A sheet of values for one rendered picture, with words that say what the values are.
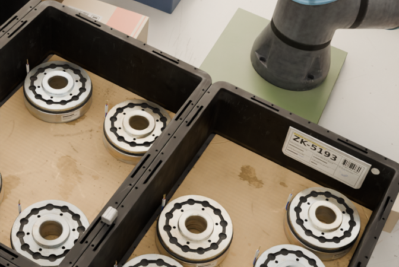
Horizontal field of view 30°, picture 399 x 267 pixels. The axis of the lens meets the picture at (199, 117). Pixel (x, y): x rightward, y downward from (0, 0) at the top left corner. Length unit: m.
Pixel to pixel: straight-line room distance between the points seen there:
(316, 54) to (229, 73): 0.16
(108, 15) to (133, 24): 0.05
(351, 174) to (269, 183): 0.12
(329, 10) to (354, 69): 0.25
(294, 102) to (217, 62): 0.16
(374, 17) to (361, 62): 0.21
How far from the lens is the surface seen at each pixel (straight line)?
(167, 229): 1.00
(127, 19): 1.39
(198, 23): 1.51
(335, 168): 1.09
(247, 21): 1.49
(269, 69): 1.36
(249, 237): 1.05
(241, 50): 1.42
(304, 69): 1.36
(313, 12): 1.28
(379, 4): 1.33
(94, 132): 1.13
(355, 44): 1.56
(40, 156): 1.10
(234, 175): 1.10
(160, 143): 1.00
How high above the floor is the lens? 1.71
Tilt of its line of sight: 49 degrees down
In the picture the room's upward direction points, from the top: 11 degrees clockwise
